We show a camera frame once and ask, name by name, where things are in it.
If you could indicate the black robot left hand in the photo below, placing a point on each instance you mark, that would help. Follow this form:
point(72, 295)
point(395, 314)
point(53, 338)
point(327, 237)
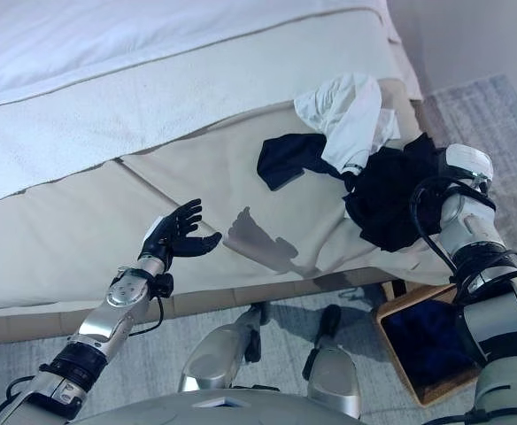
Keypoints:
point(174, 234)

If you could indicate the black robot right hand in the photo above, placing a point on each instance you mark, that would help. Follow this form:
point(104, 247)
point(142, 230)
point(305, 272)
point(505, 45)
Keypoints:
point(466, 161)

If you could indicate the silver robot right leg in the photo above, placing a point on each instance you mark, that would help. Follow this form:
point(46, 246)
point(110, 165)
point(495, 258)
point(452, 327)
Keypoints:
point(334, 372)

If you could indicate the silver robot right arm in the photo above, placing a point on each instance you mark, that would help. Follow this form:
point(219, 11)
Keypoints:
point(475, 226)

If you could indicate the tan upholstered bed frame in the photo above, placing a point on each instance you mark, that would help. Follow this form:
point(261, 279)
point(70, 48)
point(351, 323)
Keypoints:
point(19, 327)

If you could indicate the black garment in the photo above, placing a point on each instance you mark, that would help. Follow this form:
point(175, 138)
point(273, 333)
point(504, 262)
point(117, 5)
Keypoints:
point(387, 199)

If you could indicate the silver robot torso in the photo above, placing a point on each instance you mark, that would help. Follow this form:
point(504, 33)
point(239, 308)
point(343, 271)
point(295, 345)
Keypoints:
point(241, 409)

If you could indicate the wicker basket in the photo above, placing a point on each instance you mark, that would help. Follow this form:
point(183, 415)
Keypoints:
point(411, 301)

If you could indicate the grey striped rug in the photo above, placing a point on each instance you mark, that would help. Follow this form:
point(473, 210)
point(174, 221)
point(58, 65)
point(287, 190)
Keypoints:
point(484, 115)

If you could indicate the silver robot left leg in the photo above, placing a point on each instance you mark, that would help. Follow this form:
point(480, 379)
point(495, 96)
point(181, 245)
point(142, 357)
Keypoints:
point(214, 354)

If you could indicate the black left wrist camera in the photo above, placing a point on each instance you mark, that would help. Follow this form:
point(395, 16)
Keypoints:
point(163, 284)

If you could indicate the silver robot leg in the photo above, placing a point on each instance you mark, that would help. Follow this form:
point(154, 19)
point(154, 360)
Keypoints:
point(334, 372)
point(214, 354)

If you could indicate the white garment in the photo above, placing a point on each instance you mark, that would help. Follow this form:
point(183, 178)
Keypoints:
point(347, 106)

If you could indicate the beige bed cover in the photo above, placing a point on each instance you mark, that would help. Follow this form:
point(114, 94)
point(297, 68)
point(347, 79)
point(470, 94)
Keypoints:
point(86, 221)

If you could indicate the navy blue garment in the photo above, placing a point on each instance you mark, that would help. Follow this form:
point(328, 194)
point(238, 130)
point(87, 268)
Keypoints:
point(426, 345)

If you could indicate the white duvet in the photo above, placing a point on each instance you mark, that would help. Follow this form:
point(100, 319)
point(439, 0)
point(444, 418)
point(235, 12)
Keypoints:
point(108, 66)

